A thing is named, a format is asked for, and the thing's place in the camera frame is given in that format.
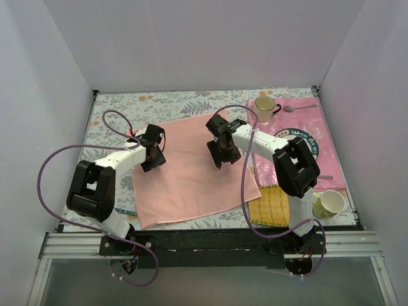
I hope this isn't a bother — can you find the peach satin napkin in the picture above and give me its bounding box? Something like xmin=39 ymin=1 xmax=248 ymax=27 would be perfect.
xmin=133 ymin=113 xmax=261 ymax=230

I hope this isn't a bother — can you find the green handled metal spoon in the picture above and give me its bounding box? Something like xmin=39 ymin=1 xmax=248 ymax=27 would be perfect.
xmin=115 ymin=208 xmax=138 ymax=217

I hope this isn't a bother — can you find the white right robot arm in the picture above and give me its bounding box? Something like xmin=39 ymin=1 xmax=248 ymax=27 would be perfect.
xmin=206 ymin=114 xmax=320 ymax=254

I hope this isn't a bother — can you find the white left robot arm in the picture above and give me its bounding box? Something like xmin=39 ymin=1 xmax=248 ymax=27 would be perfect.
xmin=67 ymin=124 xmax=166 ymax=255

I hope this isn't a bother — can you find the floral patterned tablecloth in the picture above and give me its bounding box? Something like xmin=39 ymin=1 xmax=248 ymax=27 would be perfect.
xmin=62 ymin=87 xmax=357 ymax=232

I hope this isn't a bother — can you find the white mug black rim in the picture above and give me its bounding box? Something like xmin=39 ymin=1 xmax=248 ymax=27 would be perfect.
xmin=253 ymin=96 xmax=282 ymax=122

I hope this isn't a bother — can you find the white plate green rim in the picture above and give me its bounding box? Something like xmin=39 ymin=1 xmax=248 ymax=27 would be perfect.
xmin=274 ymin=127 xmax=319 ymax=159

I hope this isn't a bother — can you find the yellow bamboo tray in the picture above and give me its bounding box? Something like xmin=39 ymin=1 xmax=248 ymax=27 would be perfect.
xmin=248 ymin=185 xmax=289 ymax=227

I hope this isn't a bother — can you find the small silver spoon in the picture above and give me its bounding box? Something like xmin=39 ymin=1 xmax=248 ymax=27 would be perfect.
xmin=283 ymin=104 xmax=317 ymax=113

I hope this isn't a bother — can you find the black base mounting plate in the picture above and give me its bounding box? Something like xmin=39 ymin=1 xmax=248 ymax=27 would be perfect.
xmin=99 ymin=228 xmax=323 ymax=269

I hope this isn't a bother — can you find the pink floral placemat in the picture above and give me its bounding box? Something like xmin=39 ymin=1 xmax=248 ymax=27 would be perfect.
xmin=256 ymin=97 xmax=346 ymax=191

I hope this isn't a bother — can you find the yellow green mug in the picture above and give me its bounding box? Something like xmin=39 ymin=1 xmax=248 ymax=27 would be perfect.
xmin=312 ymin=190 xmax=346 ymax=219

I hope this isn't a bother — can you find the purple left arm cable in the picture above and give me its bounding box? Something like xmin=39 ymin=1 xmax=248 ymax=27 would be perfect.
xmin=37 ymin=110 xmax=159 ymax=287

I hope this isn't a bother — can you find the aluminium frame rail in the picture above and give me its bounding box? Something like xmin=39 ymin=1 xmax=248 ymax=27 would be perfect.
xmin=29 ymin=231 xmax=397 ymax=305

